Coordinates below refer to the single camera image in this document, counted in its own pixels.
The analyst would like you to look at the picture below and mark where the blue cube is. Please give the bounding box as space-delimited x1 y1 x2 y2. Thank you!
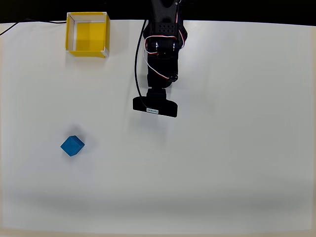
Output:
60 135 85 158

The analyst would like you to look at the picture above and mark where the yellow open box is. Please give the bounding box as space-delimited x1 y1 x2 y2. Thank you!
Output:
65 11 111 59

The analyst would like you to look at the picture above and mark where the black camera cable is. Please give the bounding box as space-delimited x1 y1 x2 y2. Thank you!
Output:
134 19 149 110

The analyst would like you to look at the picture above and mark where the black camera with white label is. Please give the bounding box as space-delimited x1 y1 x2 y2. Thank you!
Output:
132 88 178 118

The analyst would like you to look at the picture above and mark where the thin black cable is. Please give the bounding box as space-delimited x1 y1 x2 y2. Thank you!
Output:
0 18 68 36

